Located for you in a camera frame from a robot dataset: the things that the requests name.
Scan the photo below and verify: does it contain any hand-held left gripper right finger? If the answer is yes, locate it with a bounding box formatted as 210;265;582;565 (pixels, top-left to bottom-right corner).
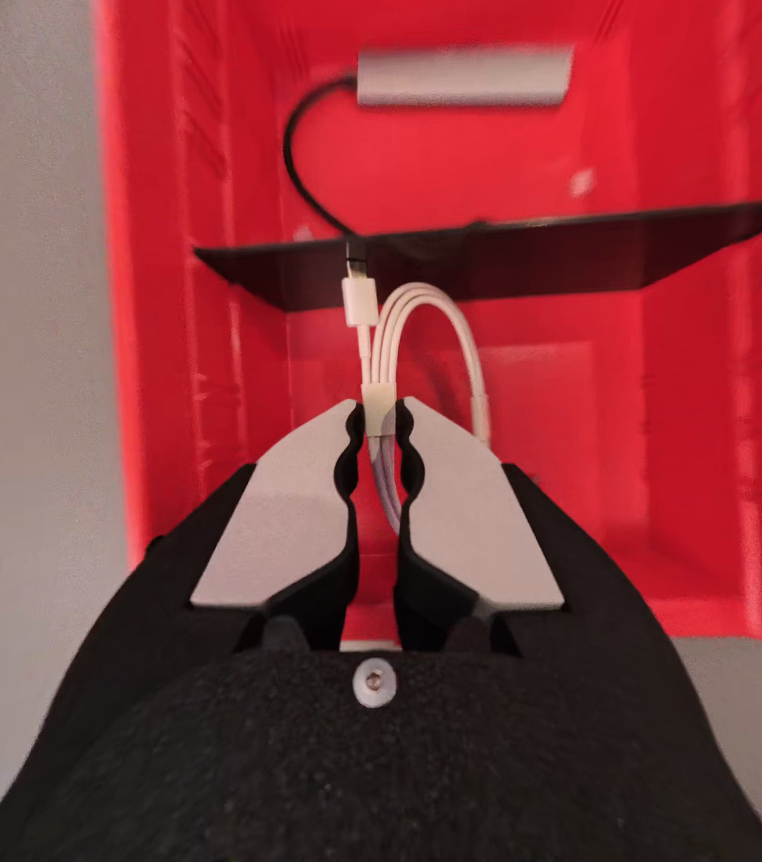
396;395;565;610

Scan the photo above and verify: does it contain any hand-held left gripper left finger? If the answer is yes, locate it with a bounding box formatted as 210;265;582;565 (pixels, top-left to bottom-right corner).
191;397;363;610

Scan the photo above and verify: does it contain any red plastic bin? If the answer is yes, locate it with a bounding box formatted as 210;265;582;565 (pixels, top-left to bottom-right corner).
94;0;762;651

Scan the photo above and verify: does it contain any white cable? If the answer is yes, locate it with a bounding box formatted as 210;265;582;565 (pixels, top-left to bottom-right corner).
342;269;491;536

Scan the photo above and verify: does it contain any grey hub with black cable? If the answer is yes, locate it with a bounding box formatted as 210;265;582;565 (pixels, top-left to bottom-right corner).
283;44;577;270

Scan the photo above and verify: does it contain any grey desk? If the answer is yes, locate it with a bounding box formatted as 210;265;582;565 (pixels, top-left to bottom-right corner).
0;0;762;862

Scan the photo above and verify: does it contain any black bin divider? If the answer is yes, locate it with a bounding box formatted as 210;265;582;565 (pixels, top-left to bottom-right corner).
194;198;762;312

